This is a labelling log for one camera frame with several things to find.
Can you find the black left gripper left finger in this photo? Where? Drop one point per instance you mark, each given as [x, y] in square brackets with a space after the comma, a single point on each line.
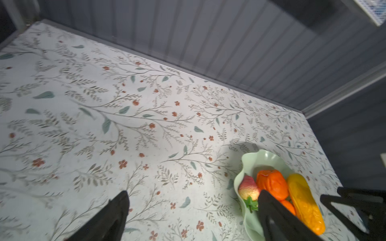
[108, 224]

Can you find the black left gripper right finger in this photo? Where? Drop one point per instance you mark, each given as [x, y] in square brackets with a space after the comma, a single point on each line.
[279, 224]

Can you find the small orange tangerine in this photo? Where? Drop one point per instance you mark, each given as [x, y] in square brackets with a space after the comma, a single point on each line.
[288, 206]

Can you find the yellow squash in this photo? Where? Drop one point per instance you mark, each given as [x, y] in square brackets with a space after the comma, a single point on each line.
[307, 210]

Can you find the red yellow peach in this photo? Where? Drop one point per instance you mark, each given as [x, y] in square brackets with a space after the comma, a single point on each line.
[249, 193]

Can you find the pale green wavy fruit bowl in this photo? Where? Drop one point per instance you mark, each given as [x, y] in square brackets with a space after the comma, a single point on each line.
[252, 163]

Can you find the white wire mesh basket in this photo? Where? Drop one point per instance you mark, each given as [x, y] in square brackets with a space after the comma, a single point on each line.
[375, 9]

